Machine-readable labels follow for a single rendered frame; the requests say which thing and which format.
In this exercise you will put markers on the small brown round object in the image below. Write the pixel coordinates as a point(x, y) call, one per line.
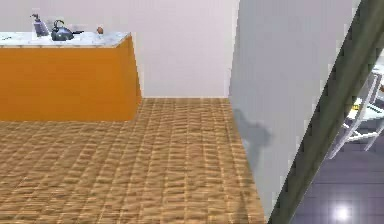
point(100, 30)

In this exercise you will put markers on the orange kitchen counter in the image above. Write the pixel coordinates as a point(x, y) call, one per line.
point(66, 83)

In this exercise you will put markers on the black kettle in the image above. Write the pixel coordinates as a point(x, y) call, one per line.
point(61, 33)

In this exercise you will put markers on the white chair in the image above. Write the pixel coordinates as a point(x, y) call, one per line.
point(358, 120)

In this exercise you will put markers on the grey soap bottle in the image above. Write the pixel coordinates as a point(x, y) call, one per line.
point(40, 27)

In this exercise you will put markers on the dark grey door frame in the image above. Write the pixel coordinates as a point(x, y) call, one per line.
point(336, 110)

